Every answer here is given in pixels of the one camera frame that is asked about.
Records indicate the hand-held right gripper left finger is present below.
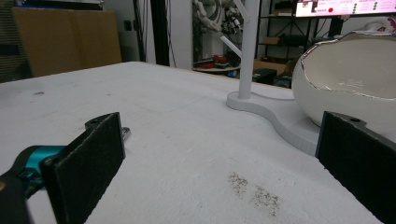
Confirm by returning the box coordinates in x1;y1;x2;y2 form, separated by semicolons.
39;111;127;224

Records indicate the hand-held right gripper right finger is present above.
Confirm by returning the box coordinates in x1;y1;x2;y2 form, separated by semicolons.
315;110;396;224

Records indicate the white egg-shaped bowl silver rim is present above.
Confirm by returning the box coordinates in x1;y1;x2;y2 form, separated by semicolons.
290;30;396;144

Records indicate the black case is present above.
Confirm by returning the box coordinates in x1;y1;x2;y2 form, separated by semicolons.
273;71;294;90
252;67;278;86

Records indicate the brown cardboard panel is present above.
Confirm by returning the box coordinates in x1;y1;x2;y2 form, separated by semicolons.
12;7;122;78

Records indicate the brown cardboard box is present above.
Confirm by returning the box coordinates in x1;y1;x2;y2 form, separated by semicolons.
253;58;294;77

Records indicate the black monitor stand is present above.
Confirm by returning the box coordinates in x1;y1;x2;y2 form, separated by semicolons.
327;16;344;39

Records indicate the white tree-shaped jewelry stand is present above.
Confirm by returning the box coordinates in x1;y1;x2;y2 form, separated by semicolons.
219;0;321;157

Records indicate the black metal shelf rack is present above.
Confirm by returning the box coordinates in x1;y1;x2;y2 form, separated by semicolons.
255;0;316;61

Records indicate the computer monitor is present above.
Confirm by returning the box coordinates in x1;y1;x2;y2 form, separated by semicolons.
294;0;396;19

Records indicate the black upright pole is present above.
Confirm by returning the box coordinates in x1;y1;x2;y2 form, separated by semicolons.
149;0;171;67

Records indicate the round white side table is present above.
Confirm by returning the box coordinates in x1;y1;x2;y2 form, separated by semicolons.
192;63;242;75

